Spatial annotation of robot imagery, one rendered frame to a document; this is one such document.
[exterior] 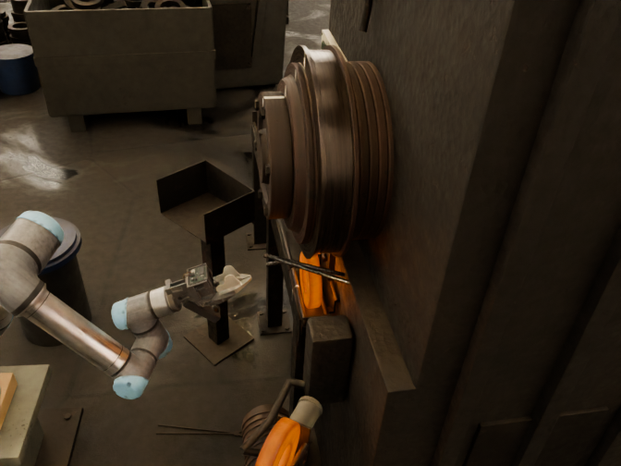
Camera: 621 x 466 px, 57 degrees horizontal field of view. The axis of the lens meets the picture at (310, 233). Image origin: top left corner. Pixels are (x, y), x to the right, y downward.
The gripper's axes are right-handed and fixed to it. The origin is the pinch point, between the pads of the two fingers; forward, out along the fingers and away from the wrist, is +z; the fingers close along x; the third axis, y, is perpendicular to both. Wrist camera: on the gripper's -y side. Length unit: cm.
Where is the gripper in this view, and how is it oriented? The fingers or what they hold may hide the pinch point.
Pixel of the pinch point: (247, 280)
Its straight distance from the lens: 151.4
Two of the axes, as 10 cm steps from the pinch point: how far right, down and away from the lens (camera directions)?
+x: -1.8, -6.1, 7.8
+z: 9.5, -3.1, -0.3
